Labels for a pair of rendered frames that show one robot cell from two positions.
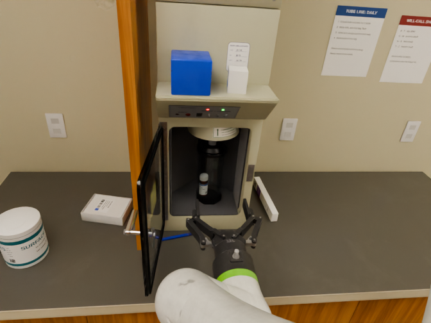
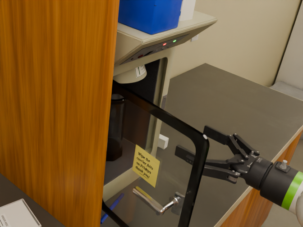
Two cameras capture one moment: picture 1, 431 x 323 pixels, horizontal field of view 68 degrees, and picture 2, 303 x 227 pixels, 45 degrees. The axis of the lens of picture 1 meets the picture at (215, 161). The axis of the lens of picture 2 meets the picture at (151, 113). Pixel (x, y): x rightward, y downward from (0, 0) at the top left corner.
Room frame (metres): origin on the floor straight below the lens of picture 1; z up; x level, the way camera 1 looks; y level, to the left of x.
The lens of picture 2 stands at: (0.26, 0.65, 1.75)
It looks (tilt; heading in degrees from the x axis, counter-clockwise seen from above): 30 degrees down; 312
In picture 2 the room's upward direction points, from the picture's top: 9 degrees clockwise
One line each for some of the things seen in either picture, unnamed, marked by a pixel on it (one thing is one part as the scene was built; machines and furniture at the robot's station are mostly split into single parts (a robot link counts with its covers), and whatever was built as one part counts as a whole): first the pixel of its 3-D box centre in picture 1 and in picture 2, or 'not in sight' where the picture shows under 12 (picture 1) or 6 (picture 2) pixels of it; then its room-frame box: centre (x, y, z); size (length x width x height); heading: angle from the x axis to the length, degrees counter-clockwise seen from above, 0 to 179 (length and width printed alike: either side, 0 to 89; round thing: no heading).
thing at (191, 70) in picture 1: (190, 72); (150, 5); (0.82, 0.08, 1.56); 0.10 x 0.10 x 0.09; 8
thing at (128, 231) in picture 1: (137, 223); (154, 197); (0.63, 0.19, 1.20); 0.10 x 0.05 x 0.03; 2
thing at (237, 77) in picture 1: (236, 79); (180, 5); (0.84, -0.04, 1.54); 0.05 x 0.05 x 0.06; 3
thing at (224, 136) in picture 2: (246, 209); (215, 134); (0.69, -0.10, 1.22); 0.07 x 0.01 x 0.03; 9
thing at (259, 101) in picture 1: (215, 107); (162, 40); (0.83, 0.01, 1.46); 0.32 x 0.11 x 0.10; 98
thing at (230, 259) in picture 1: (234, 270); (278, 181); (0.47, -0.06, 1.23); 0.09 x 0.06 x 0.12; 99
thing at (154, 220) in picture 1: (153, 208); (140, 178); (0.70, 0.17, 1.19); 0.30 x 0.01 x 0.40; 2
